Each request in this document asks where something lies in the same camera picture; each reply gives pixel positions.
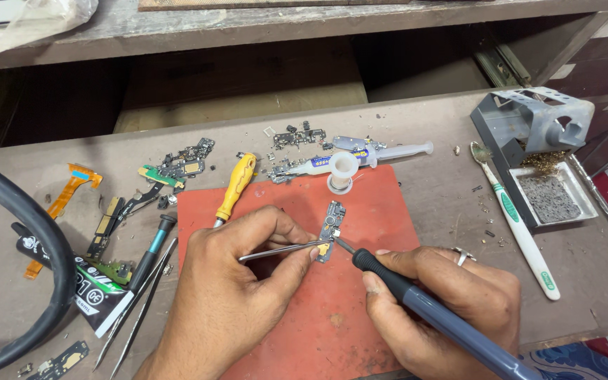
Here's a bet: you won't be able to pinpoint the person's right hand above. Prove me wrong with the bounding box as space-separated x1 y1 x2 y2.
362 245 522 380

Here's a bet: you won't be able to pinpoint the grey black soldering iron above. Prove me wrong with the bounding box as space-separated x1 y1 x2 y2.
334 236 543 380

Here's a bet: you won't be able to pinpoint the white solder wire spool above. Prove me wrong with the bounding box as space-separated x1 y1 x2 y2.
327 151 361 195

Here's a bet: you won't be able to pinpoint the grey metal soldering iron stand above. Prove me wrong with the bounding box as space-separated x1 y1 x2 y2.
470 87 599 229

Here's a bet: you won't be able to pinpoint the orange flex cable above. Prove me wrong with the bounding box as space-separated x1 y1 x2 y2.
24 163 103 280

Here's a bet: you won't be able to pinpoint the clear plastic bag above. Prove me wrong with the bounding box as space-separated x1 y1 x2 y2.
0 0 99 60

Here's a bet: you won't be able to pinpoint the red silicone work mat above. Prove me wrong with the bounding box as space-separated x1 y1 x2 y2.
176 165 422 380

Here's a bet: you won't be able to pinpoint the yellow handle screwdriver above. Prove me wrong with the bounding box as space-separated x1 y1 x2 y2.
213 152 258 229

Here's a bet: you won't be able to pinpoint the green gold circuit board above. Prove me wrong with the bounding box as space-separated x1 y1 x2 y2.
137 164 186 190

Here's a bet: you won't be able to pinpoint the white green toothbrush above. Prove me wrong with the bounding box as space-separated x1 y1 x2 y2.
470 141 562 302

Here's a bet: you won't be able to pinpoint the thick black hose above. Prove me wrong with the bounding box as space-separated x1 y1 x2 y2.
0 152 78 380

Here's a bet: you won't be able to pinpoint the metal drawer rail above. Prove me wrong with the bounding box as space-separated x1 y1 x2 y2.
474 44 533 89

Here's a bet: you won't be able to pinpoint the long steel tweezers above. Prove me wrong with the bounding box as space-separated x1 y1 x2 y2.
93 237 179 380

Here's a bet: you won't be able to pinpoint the heap of small black parts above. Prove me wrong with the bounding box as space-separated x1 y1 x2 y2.
272 121 333 152

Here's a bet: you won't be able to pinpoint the black gold charging board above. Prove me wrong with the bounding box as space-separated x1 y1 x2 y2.
26 340 90 380

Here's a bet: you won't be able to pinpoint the black gold flex board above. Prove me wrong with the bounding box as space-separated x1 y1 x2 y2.
84 196 126 260

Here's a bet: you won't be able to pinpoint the silver metal tweezers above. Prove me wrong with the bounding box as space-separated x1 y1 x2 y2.
238 239 332 264

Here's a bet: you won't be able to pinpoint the clear flux syringe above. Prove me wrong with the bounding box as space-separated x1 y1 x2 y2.
278 140 435 178

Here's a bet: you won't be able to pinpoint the small blue phone circuit board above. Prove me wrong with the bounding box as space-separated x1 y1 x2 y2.
315 199 347 264

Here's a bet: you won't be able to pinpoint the person's left hand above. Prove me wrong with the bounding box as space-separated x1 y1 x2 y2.
169 205 322 370

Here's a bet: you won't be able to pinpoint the heap of black circuit boards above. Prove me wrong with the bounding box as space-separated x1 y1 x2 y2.
156 138 216 181

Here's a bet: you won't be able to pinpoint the green board with connector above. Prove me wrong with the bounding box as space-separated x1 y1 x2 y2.
92 258 134 286

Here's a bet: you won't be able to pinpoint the blue patterned cloth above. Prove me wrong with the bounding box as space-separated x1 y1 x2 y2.
519 341 608 380

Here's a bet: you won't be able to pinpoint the black teal screwdriver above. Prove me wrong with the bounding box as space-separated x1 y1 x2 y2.
127 213 178 294

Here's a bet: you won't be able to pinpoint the brass wire cleaning wool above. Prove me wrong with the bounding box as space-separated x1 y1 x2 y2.
518 150 569 176

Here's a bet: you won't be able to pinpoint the silver metal shield plate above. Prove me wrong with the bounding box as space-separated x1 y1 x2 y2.
332 135 388 154

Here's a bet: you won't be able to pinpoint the black green glue tube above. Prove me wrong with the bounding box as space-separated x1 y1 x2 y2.
11 222 135 339

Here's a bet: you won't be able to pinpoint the grey board scraps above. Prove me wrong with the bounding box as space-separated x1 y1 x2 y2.
266 157 307 185

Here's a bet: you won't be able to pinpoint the silver finger ring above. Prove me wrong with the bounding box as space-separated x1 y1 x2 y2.
451 246 477 268

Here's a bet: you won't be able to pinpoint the grey cleaning sponge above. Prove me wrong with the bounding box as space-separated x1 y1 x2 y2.
518 175 583 223

